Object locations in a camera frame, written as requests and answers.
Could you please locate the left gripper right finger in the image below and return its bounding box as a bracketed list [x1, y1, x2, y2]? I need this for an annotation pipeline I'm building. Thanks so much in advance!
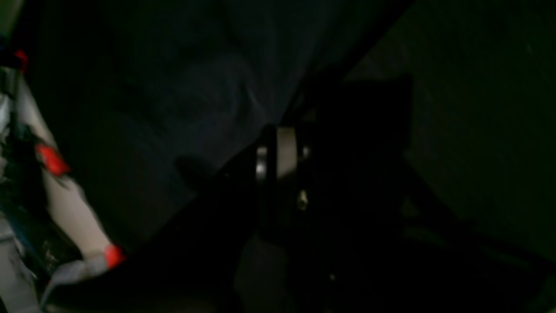
[276, 126, 408, 279]

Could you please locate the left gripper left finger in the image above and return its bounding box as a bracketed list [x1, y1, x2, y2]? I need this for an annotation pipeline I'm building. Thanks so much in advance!
[126, 125, 278, 287]

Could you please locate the dark navy t-shirt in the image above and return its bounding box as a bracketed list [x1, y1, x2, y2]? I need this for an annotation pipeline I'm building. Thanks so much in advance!
[14, 0, 409, 251]

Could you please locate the black table cover cloth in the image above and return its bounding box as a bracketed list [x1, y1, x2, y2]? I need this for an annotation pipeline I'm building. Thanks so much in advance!
[43, 0, 556, 313]

